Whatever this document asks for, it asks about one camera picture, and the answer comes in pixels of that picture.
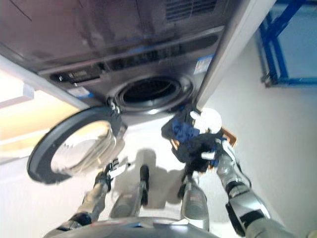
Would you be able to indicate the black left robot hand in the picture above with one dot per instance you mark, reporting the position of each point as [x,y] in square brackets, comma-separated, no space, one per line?
[114,168]

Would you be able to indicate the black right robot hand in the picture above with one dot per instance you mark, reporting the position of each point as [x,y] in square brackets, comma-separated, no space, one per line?
[210,155]

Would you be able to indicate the black garment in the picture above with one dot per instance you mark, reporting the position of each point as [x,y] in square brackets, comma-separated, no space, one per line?
[195,151]

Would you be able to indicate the brown laundry basket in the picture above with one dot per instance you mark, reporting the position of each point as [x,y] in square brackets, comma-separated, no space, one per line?
[231,138]

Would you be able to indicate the round washing machine door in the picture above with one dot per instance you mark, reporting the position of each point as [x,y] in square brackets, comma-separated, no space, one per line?
[42,158]

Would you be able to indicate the dark grey washing machine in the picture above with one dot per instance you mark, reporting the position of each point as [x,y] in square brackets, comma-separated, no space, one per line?
[74,37]

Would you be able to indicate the white garment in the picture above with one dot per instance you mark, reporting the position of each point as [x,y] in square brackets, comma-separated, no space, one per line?
[210,121]

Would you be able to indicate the silver left robot leg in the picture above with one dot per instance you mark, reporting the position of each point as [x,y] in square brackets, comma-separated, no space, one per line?
[133,196]

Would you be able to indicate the silver robot leg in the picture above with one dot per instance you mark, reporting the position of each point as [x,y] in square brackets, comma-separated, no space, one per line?
[133,196]
[194,200]

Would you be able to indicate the blue garment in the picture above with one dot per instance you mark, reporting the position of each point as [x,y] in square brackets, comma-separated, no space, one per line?
[184,130]

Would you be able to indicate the silver right robot leg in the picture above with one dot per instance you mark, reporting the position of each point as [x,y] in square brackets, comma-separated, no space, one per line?
[194,200]

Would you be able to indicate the grey robot torso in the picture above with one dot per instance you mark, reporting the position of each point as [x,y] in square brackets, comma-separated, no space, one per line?
[123,226]

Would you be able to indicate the blue energy label sticker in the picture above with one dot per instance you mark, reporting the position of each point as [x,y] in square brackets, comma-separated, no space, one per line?
[204,64]

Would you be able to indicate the light wooden cabinet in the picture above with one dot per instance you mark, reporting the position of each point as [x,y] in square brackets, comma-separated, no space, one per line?
[29,119]

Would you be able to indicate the white cabinet side panel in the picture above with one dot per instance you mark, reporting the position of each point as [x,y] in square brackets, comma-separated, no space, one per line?
[237,37]

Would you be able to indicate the blue metal frame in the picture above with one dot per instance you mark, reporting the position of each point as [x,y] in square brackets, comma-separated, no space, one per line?
[270,44]

